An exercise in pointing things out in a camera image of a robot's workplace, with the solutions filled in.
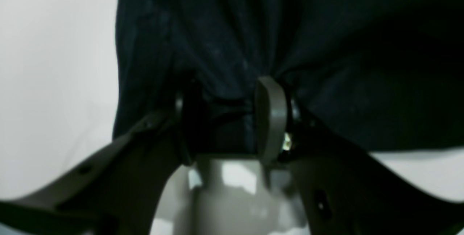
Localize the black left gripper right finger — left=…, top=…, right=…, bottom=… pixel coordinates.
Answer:
left=254, top=77, right=463, bottom=235

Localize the black T-shirt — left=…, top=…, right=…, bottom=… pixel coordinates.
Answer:
left=113, top=0, right=463, bottom=152

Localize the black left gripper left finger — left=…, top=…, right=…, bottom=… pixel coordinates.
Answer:
left=1, top=81, right=202, bottom=235

